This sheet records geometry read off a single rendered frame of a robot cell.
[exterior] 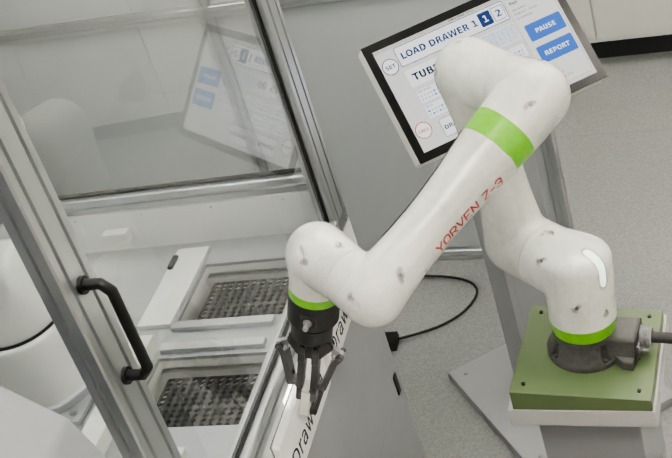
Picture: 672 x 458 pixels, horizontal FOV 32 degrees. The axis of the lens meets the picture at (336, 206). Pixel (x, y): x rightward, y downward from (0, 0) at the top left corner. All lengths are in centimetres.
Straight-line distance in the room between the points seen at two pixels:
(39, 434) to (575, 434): 142
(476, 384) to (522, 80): 169
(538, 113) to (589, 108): 281
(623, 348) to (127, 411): 101
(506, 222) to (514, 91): 39
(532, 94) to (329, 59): 188
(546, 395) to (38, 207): 112
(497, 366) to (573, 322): 130
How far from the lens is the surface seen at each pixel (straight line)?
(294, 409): 223
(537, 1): 294
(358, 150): 392
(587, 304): 223
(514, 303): 321
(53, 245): 158
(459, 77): 206
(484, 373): 353
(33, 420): 121
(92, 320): 164
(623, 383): 230
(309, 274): 194
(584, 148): 451
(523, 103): 194
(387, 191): 398
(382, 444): 278
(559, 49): 291
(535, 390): 230
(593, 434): 240
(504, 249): 230
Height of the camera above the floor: 234
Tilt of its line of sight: 31 degrees down
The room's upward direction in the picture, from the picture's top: 18 degrees counter-clockwise
